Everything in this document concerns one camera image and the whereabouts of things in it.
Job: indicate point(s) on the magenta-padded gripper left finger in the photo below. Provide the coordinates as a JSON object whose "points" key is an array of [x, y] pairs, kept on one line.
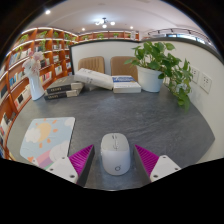
{"points": [[60, 166]]}

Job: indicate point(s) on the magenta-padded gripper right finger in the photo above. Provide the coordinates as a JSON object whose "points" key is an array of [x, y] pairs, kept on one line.
{"points": [[163, 165]]}

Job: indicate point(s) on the white computer mouse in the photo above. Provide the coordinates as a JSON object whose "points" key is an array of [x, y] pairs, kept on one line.
{"points": [[115, 155]]}

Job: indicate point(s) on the pastel sun-print mouse pad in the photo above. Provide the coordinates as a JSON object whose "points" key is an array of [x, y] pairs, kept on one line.
{"points": [[46, 138]]}

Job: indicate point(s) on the white ceramic vase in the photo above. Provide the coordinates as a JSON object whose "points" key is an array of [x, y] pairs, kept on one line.
{"points": [[36, 88]]}

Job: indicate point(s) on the white plant pot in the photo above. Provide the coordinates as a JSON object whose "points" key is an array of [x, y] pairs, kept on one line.
{"points": [[149, 80]]}

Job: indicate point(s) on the white book with blue cover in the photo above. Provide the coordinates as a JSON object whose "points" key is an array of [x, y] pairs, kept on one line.
{"points": [[126, 85]]}

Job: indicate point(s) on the orange wooden bookshelf unit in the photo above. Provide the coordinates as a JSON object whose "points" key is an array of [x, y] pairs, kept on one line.
{"points": [[20, 83]]}

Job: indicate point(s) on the thick white book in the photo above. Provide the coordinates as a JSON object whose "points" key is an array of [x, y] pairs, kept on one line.
{"points": [[93, 77]]}

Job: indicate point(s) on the tan upholstered chair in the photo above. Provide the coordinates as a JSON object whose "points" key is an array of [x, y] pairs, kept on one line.
{"points": [[91, 64], [121, 66]]}

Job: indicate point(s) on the green leafy pothos plant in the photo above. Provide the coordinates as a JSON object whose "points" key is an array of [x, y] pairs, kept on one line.
{"points": [[153, 55]]}

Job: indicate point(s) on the ceiling lamp with round bulbs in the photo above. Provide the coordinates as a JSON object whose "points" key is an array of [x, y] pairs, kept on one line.
{"points": [[104, 23]]}

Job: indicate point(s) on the white wall socket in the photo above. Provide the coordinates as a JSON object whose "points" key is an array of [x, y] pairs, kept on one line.
{"points": [[195, 75], [206, 82]]}

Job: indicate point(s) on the window with dark frame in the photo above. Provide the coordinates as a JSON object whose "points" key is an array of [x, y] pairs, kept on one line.
{"points": [[186, 37]]}

